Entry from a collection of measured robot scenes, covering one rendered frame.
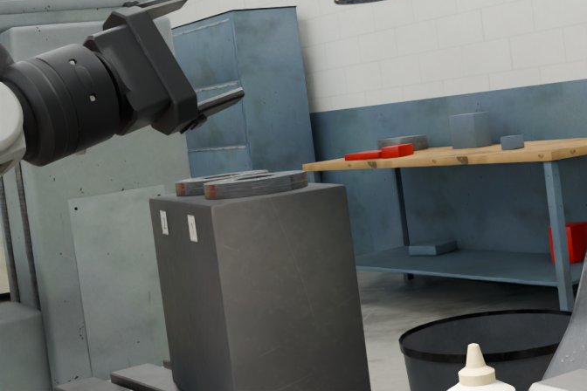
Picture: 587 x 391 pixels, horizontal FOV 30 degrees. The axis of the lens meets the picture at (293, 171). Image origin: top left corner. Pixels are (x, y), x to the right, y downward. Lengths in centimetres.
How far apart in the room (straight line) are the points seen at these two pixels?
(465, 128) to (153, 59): 560
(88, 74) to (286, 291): 24
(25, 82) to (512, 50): 585
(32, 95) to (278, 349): 28
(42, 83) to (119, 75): 8
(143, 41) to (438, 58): 622
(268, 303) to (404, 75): 657
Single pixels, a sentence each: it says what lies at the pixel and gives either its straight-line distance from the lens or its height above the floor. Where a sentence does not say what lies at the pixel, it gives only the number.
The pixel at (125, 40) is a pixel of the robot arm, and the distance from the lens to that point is 97.
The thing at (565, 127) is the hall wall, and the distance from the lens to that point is 639.
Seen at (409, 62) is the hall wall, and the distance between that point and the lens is 739.
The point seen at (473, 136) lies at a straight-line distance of 647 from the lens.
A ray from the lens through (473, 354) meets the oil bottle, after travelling 63.
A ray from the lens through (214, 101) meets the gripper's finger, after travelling 100.
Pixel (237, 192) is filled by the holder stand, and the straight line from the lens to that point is 91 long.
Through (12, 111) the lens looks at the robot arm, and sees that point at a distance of 87.
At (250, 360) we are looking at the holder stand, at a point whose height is 102.
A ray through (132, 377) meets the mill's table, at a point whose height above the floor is 96.
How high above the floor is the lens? 122
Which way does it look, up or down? 3 degrees down
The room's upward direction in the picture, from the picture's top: 7 degrees counter-clockwise
